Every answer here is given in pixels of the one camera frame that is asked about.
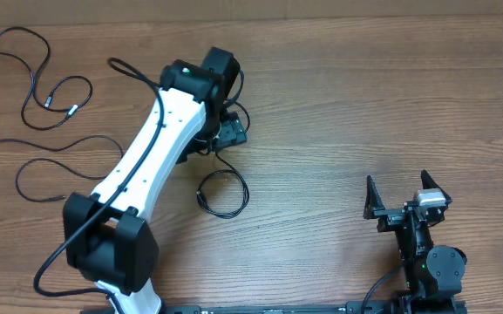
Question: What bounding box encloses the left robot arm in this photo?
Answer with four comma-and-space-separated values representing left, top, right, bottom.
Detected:
63, 47, 247, 313

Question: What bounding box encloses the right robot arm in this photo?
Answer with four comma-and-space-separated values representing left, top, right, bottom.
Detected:
359, 170, 467, 313

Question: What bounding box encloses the black usb cable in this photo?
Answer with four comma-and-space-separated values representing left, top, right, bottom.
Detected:
0, 134, 125, 203
196, 150, 251, 220
0, 26, 93, 132

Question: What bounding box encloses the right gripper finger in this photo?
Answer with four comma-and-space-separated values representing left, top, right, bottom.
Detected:
420, 169, 452, 205
364, 175, 385, 220

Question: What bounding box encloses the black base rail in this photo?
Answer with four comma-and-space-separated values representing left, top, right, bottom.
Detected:
80, 301, 468, 314

